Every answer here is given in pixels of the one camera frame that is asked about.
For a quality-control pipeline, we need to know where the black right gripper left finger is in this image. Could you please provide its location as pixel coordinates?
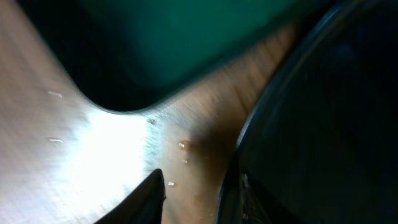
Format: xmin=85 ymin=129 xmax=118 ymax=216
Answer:
xmin=95 ymin=169 xmax=166 ymax=224

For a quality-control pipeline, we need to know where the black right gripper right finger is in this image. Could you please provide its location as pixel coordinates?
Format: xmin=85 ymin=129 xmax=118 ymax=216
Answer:
xmin=241 ymin=174 xmax=299 ymax=224

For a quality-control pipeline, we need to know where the round black tray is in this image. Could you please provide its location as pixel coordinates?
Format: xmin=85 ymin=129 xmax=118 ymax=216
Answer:
xmin=216 ymin=1 xmax=397 ymax=223

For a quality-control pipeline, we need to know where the dark green rectangular tray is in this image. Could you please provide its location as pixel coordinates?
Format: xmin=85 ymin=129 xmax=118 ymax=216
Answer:
xmin=19 ymin=0 xmax=325 ymax=112

